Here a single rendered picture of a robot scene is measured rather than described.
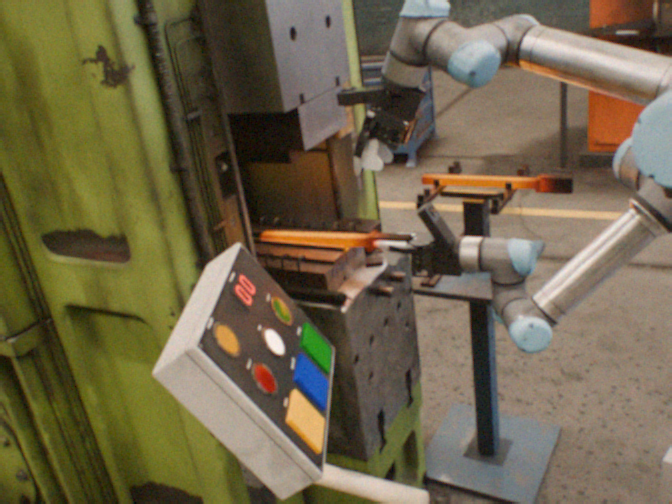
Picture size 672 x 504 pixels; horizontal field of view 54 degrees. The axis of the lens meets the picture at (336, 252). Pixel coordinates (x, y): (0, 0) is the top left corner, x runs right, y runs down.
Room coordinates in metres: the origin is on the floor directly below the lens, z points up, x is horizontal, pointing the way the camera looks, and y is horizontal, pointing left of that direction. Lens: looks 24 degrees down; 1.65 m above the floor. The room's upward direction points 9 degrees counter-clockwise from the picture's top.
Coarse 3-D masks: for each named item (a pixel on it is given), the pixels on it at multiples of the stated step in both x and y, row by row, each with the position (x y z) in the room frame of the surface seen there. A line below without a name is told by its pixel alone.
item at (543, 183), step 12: (432, 180) 1.83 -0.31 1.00; (444, 180) 1.81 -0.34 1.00; (456, 180) 1.79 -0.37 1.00; (468, 180) 1.78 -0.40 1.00; (480, 180) 1.76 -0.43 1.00; (492, 180) 1.74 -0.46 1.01; (504, 180) 1.72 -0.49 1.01; (516, 180) 1.71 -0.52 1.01; (528, 180) 1.69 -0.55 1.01; (540, 180) 1.67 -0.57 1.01; (552, 180) 1.66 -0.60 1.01; (564, 180) 1.64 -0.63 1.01; (540, 192) 1.67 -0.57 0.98; (552, 192) 1.65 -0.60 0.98; (564, 192) 1.64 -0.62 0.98
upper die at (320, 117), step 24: (336, 96) 1.51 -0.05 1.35; (240, 120) 1.45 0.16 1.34; (264, 120) 1.41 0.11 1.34; (288, 120) 1.38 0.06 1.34; (312, 120) 1.41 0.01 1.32; (336, 120) 1.50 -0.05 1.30; (240, 144) 1.45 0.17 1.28; (264, 144) 1.42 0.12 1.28; (288, 144) 1.39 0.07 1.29; (312, 144) 1.40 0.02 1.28
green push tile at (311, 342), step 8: (304, 328) 1.03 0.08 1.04; (312, 328) 1.05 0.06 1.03; (304, 336) 1.01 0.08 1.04; (312, 336) 1.03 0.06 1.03; (304, 344) 0.98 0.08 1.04; (312, 344) 1.00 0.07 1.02; (320, 344) 1.03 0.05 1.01; (312, 352) 0.98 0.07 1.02; (320, 352) 1.01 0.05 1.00; (328, 352) 1.03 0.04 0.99; (320, 360) 0.98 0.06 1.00; (328, 360) 1.01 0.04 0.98; (320, 368) 0.98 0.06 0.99; (328, 368) 0.98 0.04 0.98
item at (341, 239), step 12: (288, 240) 1.55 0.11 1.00; (300, 240) 1.53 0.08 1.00; (312, 240) 1.51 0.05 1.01; (324, 240) 1.49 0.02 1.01; (336, 240) 1.47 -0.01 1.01; (348, 240) 1.46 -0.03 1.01; (360, 240) 1.44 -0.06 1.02; (372, 240) 1.42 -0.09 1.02; (396, 240) 1.39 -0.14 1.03; (408, 240) 1.38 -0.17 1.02
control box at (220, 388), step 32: (224, 256) 1.07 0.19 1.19; (224, 288) 0.93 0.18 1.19; (256, 288) 1.01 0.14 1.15; (192, 320) 0.86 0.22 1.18; (224, 320) 0.86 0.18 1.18; (256, 320) 0.93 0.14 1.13; (192, 352) 0.76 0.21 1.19; (224, 352) 0.80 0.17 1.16; (256, 352) 0.86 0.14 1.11; (288, 352) 0.93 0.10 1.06; (192, 384) 0.76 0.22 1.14; (224, 384) 0.76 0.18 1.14; (256, 384) 0.80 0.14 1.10; (288, 384) 0.86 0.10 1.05; (224, 416) 0.76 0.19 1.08; (256, 416) 0.75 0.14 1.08; (256, 448) 0.75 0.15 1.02; (288, 448) 0.75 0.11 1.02; (288, 480) 0.75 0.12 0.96
